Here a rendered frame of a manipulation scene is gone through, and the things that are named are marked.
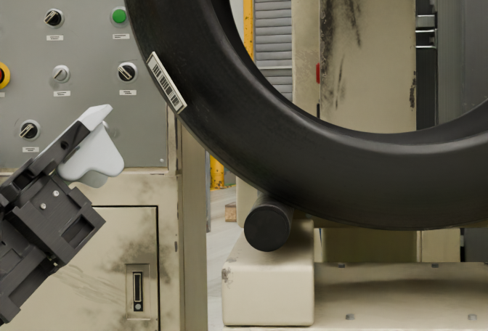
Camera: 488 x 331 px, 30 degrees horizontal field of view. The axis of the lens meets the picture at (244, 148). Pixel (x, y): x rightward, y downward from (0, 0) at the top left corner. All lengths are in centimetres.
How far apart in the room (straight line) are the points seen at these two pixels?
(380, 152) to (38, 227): 32
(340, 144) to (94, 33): 88
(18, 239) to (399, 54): 65
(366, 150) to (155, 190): 79
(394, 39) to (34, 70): 72
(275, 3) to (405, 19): 986
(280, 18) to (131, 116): 945
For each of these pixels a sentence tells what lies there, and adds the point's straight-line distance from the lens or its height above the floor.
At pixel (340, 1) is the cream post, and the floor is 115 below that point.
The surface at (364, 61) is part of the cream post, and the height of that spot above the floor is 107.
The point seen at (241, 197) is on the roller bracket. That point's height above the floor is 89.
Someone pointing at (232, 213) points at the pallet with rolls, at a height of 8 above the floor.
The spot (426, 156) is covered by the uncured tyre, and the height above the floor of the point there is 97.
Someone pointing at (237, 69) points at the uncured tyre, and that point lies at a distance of 85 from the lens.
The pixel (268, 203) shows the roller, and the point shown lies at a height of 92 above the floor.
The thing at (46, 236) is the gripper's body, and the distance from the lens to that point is 74.
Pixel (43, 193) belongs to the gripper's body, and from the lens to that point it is 76.
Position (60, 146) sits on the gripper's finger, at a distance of 76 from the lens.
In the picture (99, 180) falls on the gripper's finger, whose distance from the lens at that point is 83.
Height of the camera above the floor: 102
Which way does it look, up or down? 3 degrees down
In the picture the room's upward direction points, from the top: 1 degrees counter-clockwise
